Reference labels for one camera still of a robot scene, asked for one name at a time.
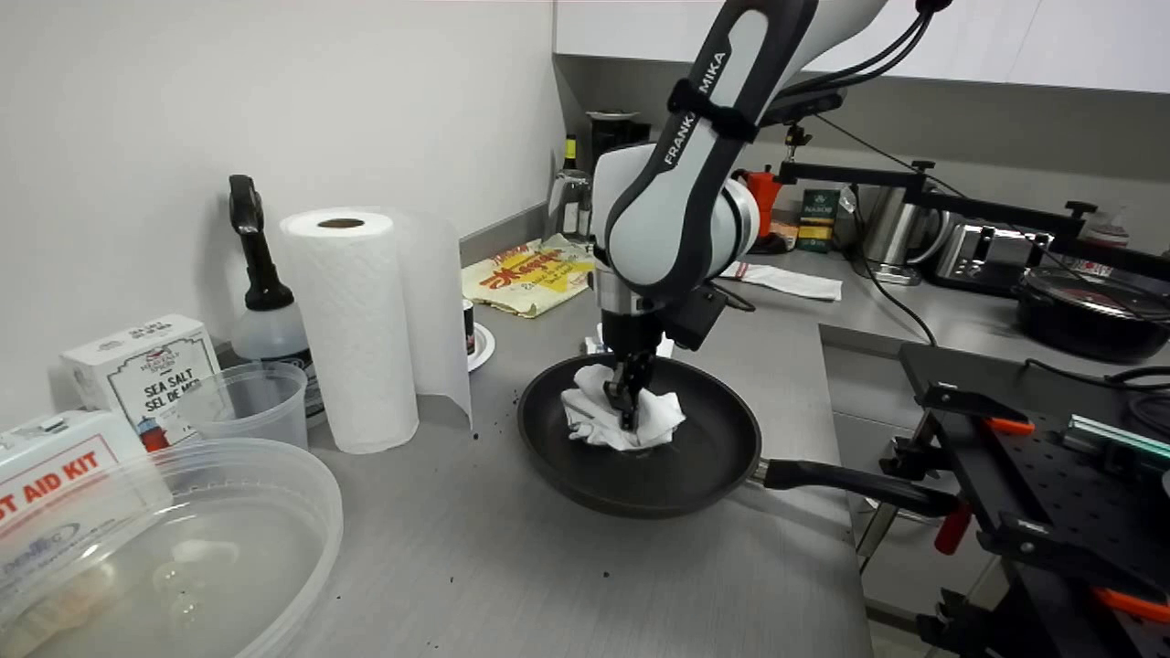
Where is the red handle under table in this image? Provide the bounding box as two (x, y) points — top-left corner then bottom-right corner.
(927, 501), (981, 560)

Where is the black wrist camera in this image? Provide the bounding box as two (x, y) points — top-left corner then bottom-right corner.
(661, 281), (739, 353)

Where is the black nonstick frying pan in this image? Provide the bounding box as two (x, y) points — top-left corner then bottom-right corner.
(516, 352), (966, 521)

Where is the white paper towel roll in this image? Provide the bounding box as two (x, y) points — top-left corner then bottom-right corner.
(273, 203), (474, 457)

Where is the black perforated table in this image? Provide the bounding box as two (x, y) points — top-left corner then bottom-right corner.
(898, 343), (1170, 658)

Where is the black round pot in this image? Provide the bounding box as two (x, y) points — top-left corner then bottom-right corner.
(1018, 258), (1170, 366)

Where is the first aid kit box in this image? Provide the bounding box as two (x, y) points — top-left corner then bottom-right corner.
(0, 410), (176, 577)

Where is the orange object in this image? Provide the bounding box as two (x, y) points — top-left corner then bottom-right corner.
(742, 164), (791, 231)

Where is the white round tray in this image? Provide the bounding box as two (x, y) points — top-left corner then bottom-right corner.
(459, 319), (502, 376)

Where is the white box with black print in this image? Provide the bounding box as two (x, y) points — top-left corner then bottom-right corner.
(57, 309), (239, 457)

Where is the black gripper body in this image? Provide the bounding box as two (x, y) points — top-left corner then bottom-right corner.
(600, 289), (676, 366)

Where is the spray bottle with black trigger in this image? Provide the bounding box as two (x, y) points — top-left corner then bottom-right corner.
(224, 172), (311, 366)

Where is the silver metal appliance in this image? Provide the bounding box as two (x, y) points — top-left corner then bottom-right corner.
(856, 187), (934, 274)

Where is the white towel with blue stripes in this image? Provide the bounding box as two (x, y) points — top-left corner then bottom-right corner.
(717, 258), (847, 307)
(557, 359), (691, 457)

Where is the yellow printed plastic bag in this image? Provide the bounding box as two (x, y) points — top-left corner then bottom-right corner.
(458, 235), (603, 320)

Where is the large clear plastic bowl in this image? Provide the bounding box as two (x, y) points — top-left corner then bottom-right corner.
(0, 435), (346, 658)

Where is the black camera mounting rod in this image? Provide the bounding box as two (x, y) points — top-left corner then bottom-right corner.
(780, 157), (1170, 278)

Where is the green lit light strip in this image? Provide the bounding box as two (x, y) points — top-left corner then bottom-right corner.
(1064, 410), (1170, 468)

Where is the small clear plastic container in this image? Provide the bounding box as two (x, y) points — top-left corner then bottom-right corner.
(206, 359), (313, 452)

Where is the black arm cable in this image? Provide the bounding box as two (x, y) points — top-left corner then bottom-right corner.
(780, 0), (957, 101)

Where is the black clamp with orange handle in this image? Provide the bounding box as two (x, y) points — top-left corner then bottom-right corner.
(887, 380), (1042, 486)
(917, 581), (1170, 658)

